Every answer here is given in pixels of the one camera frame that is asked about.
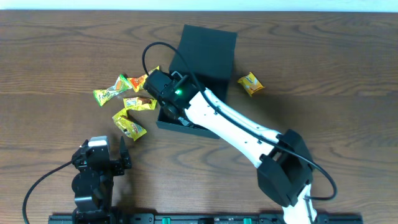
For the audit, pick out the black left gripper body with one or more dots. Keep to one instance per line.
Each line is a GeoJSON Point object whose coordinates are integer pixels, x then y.
{"type": "Point", "coordinates": [111, 165]}

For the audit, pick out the black gift box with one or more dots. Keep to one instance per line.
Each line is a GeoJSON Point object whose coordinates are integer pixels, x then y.
{"type": "Point", "coordinates": [210, 54]}

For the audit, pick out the orange yellow peanut snack packet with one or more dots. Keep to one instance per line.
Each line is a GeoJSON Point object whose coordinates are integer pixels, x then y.
{"type": "Point", "coordinates": [138, 83]}

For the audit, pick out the yellow Apollo wafer packet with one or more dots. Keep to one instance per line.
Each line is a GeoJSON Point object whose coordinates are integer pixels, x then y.
{"type": "Point", "coordinates": [127, 126]}

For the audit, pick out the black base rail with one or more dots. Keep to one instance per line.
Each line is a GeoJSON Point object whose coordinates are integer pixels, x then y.
{"type": "Point", "coordinates": [265, 218]}

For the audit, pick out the yellow biscuit packet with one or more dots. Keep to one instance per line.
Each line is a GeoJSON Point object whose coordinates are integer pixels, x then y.
{"type": "Point", "coordinates": [250, 83]}

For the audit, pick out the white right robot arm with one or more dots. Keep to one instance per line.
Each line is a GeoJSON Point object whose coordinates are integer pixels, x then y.
{"type": "Point", "coordinates": [284, 172]}

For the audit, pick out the yellow Apollo chocolate cake packet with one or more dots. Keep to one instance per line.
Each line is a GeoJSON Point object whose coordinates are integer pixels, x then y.
{"type": "Point", "coordinates": [139, 103]}

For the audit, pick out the green pandan cake packet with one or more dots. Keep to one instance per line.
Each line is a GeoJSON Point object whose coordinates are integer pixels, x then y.
{"type": "Point", "coordinates": [104, 95]}

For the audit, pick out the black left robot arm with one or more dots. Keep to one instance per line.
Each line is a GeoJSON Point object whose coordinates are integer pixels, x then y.
{"type": "Point", "coordinates": [93, 185]}

